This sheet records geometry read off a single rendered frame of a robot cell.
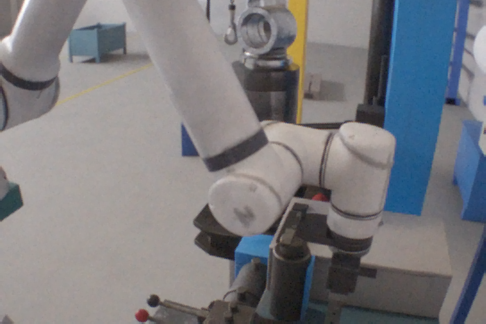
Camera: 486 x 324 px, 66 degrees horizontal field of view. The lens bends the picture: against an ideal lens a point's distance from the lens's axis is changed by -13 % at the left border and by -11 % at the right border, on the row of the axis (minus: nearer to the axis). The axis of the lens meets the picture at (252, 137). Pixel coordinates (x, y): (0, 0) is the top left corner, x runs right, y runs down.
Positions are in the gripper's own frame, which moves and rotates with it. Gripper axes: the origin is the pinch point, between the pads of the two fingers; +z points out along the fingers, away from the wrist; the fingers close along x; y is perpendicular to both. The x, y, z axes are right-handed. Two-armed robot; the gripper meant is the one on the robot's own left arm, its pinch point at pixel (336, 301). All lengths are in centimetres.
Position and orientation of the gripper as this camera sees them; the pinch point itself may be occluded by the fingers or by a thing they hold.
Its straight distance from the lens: 80.6
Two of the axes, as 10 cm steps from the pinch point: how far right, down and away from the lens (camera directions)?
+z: -0.5, 9.3, 3.7
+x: 2.9, -3.4, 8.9
